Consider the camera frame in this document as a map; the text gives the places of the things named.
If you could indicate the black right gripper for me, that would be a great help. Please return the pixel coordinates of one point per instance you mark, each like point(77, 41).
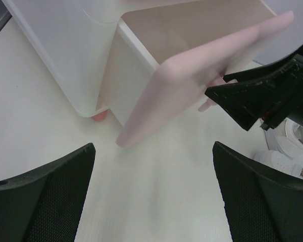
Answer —
point(271, 93)

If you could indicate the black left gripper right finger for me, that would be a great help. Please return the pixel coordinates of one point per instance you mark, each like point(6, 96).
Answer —
point(261, 203)

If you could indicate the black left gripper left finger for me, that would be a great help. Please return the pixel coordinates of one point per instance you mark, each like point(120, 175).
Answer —
point(46, 203)

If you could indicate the light pink drawer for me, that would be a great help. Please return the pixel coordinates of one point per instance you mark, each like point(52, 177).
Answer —
point(163, 58)

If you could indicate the white plastic cabinet body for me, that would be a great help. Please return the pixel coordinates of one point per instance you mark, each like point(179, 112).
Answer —
point(73, 38)

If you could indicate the white sneaker lying sideways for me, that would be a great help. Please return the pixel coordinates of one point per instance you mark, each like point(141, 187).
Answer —
point(285, 149)

